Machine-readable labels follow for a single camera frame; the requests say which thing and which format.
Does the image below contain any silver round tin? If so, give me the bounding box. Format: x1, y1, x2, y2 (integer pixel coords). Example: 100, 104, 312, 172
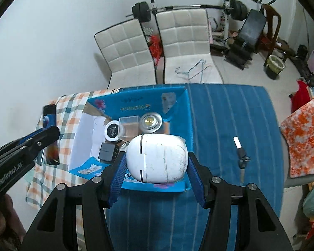
139, 112, 163, 134

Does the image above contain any car key with white tag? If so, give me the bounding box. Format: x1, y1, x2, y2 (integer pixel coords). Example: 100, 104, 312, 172
233, 137, 251, 185

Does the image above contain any red bag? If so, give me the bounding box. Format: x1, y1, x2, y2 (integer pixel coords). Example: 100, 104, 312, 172
289, 80, 311, 113

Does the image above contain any woven waste basket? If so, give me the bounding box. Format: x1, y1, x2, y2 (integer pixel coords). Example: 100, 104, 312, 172
265, 54, 285, 80

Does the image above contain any left white padded chair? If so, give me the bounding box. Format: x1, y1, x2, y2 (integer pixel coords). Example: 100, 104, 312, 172
95, 19, 157, 89

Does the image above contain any plaid orange blue cloth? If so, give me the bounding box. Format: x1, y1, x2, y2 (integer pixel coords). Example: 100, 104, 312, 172
25, 88, 126, 246

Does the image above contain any dark grey PISEN charger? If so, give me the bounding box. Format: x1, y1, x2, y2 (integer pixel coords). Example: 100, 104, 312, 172
98, 142, 120, 164

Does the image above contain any white jar black lid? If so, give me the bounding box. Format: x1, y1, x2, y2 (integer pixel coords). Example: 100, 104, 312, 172
104, 120, 120, 142

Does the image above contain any right white padded chair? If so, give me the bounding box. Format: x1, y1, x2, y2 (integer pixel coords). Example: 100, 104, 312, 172
155, 8, 223, 84

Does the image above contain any brown wooden chair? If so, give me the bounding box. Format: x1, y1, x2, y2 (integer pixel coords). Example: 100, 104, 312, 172
259, 4, 289, 66

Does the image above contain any white padded chair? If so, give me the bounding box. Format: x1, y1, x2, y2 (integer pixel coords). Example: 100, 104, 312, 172
155, 8, 223, 84
95, 19, 157, 89

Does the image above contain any barbell with black weights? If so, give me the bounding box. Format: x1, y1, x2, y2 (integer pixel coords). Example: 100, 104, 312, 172
125, 0, 250, 23

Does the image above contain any blue striped cloth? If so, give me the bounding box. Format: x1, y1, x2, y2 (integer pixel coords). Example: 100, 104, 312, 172
107, 84, 284, 250

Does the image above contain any clear plastic box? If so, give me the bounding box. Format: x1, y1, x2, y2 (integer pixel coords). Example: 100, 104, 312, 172
119, 116, 140, 141

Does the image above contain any white oval case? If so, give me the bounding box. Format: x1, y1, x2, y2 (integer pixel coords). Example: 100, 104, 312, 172
126, 134, 188, 184

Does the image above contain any orange floral cushion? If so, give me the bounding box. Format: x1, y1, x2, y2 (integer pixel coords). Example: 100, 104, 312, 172
280, 97, 314, 178

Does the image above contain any black weight bench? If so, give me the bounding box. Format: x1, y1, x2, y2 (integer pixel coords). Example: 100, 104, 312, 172
226, 9, 266, 70

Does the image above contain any blue cardboard box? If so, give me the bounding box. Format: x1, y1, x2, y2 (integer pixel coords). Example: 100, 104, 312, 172
68, 85, 193, 179

